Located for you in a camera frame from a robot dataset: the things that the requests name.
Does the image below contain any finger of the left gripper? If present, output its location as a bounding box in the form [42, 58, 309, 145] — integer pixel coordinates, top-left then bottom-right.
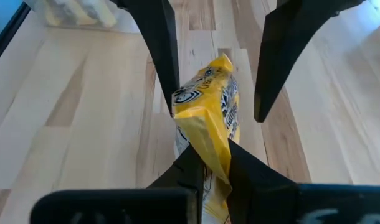
[110, 0, 181, 118]
[254, 0, 365, 123]

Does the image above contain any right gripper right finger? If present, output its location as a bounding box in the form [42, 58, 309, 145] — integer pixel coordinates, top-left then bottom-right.
[227, 139, 299, 224]

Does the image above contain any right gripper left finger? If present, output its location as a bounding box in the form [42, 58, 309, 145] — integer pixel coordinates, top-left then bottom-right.
[148, 144, 207, 224]

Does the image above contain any translucent plastic storage bin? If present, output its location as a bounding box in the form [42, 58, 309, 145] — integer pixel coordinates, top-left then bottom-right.
[23, 0, 143, 34]

